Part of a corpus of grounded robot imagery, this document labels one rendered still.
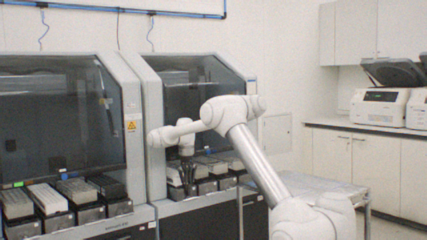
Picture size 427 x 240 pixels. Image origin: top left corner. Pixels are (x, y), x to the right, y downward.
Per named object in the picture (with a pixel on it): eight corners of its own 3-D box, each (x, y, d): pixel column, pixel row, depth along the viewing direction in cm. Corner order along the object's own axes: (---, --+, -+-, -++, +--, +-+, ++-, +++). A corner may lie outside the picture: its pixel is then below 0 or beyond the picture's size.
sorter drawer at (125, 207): (69, 190, 265) (68, 177, 264) (90, 186, 273) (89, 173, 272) (111, 221, 207) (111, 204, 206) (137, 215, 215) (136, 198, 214)
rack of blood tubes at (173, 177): (152, 179, 261) (151, 169, 260) (166, 176, 266) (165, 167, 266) (175, 188, 237) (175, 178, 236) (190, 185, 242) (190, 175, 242)
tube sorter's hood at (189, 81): (131, 149, 277) (126, 55, 270) (205, 139, 312) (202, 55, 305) (169, 161, 236) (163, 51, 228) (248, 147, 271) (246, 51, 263)
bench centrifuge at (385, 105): (347, 123, 417) (348, 60, 409) (384, 118, 451) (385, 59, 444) (399, 129, 371) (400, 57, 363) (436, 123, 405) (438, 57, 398)
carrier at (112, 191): (123, 193, 224) (123, 183, 224) (125, 194, 223) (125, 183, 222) (103, 198, 218) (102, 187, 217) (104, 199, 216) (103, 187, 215)
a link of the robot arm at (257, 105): (243, 99, 200) (223, 101, 192) (269, 88, 186) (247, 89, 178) (249, 125, 198) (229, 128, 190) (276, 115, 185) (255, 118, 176)
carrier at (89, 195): (96, 199, 215) (95, 188, 215) (97, 200, 214) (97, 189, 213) (73, 204, 209) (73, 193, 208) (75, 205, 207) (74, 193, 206)
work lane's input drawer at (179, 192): (127, 179, 289) (127, 166, 288) (145, 175, 297) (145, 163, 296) (181, 204, 230) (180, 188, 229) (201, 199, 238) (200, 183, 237)
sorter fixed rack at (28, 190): (21, 190, 245) (19, 179, 244) (39, 187, 251) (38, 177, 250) (31, 201, 221) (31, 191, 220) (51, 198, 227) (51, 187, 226)
